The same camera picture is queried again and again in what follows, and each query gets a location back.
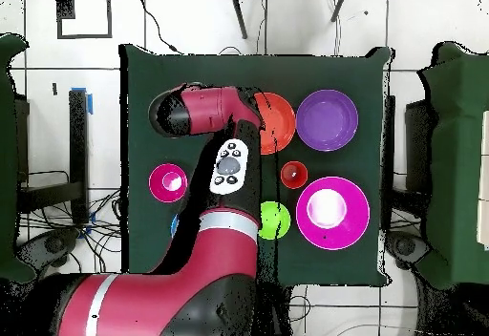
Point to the small crimson bowl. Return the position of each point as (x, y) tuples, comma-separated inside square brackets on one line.
[(160, 189)]

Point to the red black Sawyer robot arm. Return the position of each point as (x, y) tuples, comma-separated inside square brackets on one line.
[(214, 259)]

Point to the white box stack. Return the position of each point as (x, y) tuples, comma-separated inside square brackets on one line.
[(484, 179)]

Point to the orange cup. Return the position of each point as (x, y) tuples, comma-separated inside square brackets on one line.
[(294, 175)]

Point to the small green bowl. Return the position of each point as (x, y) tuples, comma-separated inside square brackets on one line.
[(278, 221)]

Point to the wide orange bowl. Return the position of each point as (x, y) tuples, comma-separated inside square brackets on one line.
[(280, 122)]

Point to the large blue bowl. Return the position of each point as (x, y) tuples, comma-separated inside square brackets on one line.
[(174, 225)]

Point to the wide purple bowl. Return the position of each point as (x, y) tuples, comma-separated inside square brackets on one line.
[(327, 120)]

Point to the large pink bowl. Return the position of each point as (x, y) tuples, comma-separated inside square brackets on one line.
[(344, 233)]

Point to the dark green tablecloth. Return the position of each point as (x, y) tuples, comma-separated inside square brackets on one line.
[(324, 68)]

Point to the green cloth side table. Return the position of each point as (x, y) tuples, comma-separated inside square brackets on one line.
[(458, 160), (7, 160)]

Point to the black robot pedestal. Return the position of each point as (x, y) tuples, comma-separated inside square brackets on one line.
[(275, 313)]

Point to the black camera tripod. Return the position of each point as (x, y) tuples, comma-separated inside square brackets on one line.
[(239, 15)]

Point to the black post with blue tape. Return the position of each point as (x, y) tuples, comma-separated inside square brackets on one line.
[(78, 152)]

